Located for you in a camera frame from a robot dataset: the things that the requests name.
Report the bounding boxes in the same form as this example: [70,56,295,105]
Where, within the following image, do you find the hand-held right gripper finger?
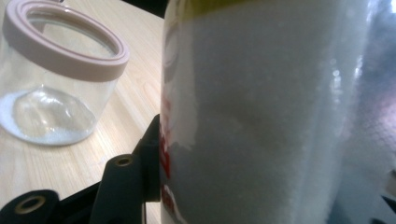
[132,113,162,203]

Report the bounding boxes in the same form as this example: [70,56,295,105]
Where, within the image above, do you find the glass jar with taupe lid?
[0,0,131,147]

